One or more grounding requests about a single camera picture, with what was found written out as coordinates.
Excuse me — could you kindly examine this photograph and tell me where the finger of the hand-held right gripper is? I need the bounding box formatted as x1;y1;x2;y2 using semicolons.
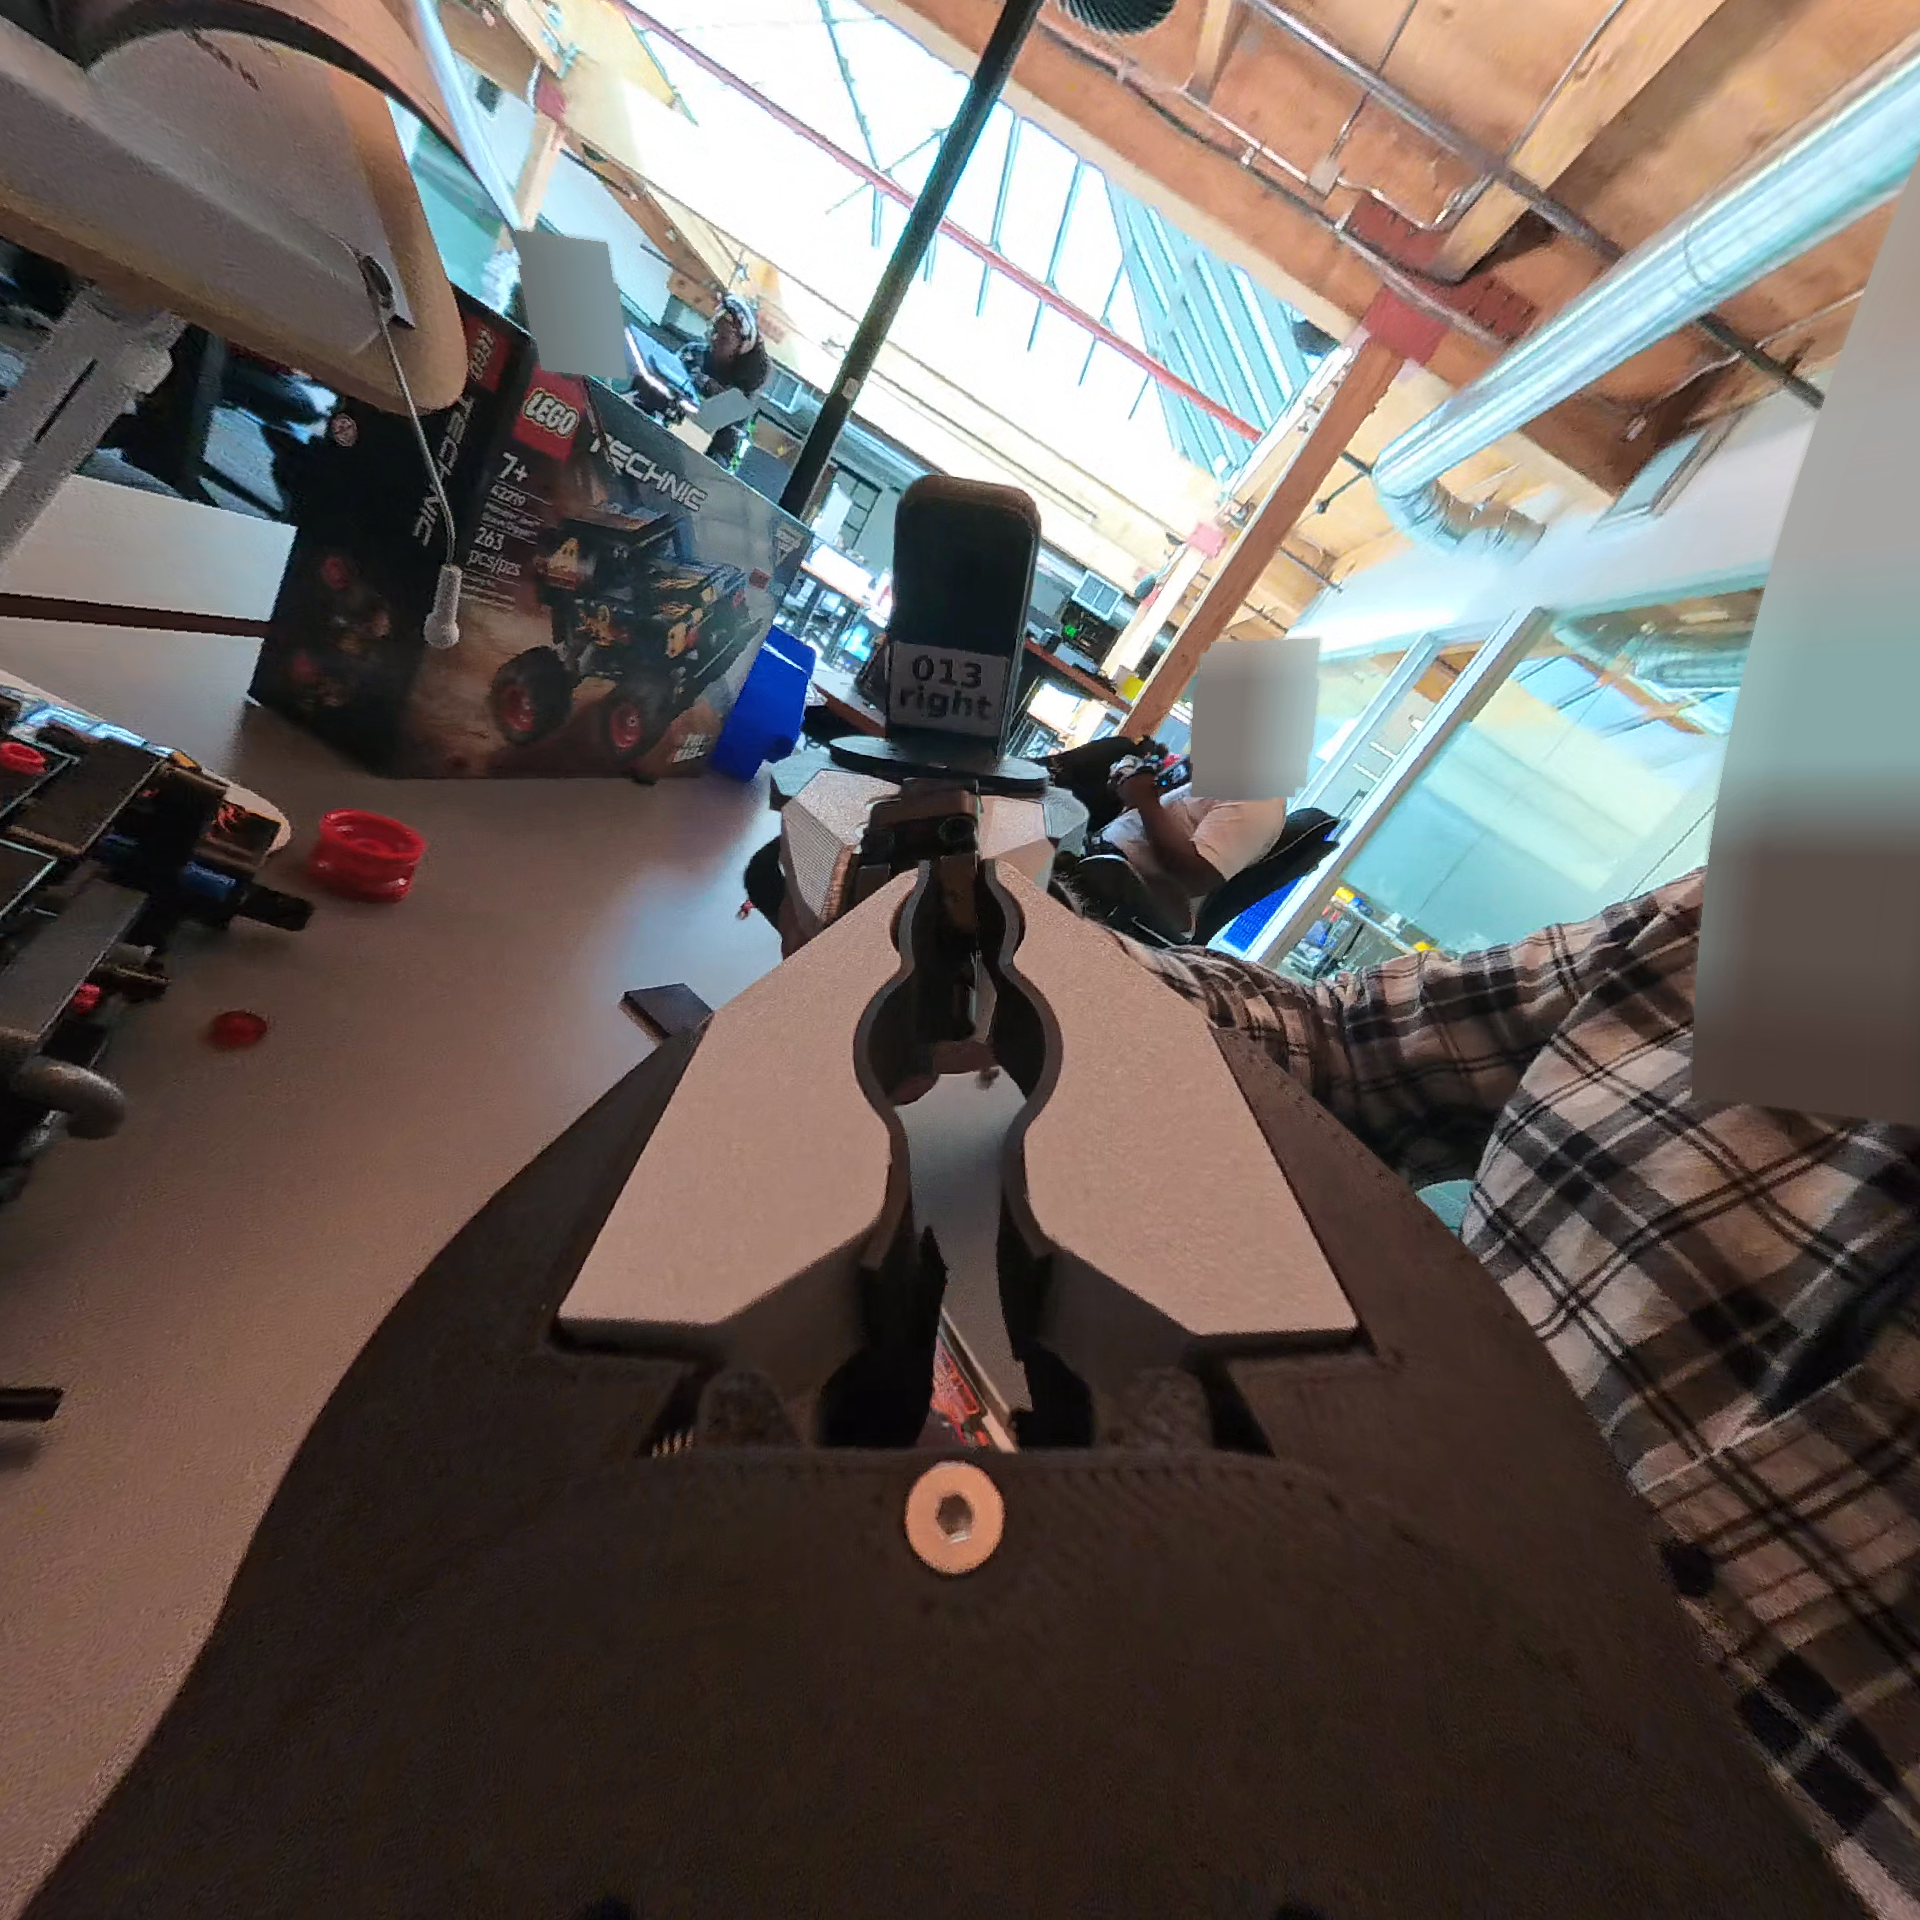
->
975;788;1094;894
773;777;907;961

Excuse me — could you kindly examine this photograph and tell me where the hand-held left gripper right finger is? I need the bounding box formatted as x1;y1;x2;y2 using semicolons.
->
984;861;1367;1381

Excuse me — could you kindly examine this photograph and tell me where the blue black toy brick truck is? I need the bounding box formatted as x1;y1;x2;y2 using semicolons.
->
0;684;316;1199

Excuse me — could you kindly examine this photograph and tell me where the white book stand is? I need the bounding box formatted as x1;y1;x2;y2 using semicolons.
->
0;0;470;651

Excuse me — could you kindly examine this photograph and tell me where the brick set box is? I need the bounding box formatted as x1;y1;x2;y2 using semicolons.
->
247;284;816;781

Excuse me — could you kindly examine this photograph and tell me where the red wheel rim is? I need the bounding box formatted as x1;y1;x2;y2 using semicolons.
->
309;807;429;904

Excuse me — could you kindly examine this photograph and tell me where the person's plaid shirt torso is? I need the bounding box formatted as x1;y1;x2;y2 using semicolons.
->
1463;886;1920;1907

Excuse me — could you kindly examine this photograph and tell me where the black flame sticker brick panel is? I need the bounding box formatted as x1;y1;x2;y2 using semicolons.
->
895;852;1006;1088

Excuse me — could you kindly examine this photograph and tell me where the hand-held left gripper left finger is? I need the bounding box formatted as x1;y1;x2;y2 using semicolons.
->
552;868;938;1403

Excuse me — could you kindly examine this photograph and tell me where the black metal pole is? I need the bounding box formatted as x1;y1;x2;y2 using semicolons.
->
773;0;1050;518

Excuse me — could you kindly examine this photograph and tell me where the blue storage bin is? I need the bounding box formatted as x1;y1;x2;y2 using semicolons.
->
709;629;816;781

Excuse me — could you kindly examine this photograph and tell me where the person's right forearm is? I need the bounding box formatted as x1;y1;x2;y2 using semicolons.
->
1078;868;1711;1184

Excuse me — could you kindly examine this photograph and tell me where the silver ventilation duct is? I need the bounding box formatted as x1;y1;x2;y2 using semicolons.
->
1371;46;1920;512

